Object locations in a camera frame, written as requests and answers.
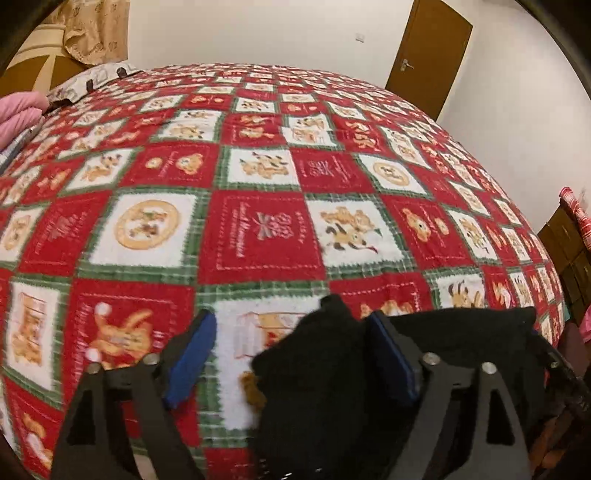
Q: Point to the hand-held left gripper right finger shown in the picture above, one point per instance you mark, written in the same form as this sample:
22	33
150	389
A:
392	357

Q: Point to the brown wooden door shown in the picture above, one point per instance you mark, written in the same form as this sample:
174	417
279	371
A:
429	50

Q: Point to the pink quilt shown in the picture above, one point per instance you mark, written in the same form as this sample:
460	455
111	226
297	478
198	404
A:
18	117

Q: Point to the black pants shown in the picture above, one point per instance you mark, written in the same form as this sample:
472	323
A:
314	392

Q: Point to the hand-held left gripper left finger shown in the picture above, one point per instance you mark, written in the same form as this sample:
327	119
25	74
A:
194	360

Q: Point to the red striped cloth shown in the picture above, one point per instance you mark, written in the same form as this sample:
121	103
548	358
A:
579	212

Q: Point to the red printed blanket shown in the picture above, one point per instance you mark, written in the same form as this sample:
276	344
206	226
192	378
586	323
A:
258	240

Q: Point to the brown wooden cabinet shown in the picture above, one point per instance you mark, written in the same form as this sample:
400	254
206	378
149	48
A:
563	251

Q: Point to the pink cloth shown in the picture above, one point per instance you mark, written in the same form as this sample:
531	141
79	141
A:
586	327

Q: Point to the beige headboard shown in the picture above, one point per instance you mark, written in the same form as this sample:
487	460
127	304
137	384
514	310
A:
32	55

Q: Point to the grey printed pillow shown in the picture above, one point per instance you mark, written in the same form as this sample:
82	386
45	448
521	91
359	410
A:
92	79

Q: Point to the beige patterned curtain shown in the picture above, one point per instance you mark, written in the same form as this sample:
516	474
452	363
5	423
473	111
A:
97	32

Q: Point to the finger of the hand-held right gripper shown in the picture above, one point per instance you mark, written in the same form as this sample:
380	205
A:
561	374

